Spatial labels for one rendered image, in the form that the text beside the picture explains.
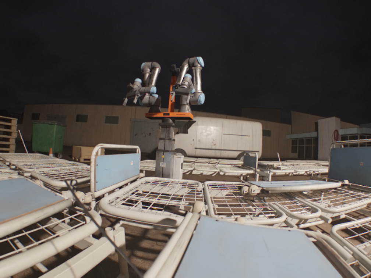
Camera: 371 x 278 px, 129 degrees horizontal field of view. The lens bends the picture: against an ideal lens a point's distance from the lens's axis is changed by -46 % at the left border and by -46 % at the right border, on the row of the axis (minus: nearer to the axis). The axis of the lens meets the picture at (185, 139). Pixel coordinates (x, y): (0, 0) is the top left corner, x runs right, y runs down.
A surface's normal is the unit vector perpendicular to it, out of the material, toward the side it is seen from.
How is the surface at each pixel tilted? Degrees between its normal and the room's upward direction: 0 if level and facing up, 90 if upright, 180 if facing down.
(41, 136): 94
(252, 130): 88
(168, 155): 90
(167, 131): 90
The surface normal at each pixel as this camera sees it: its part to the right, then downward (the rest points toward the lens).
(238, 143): 0.04, -0.08
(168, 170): -0.25, -0.07
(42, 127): 0.26, 0.03
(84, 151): 0.90, 0.03
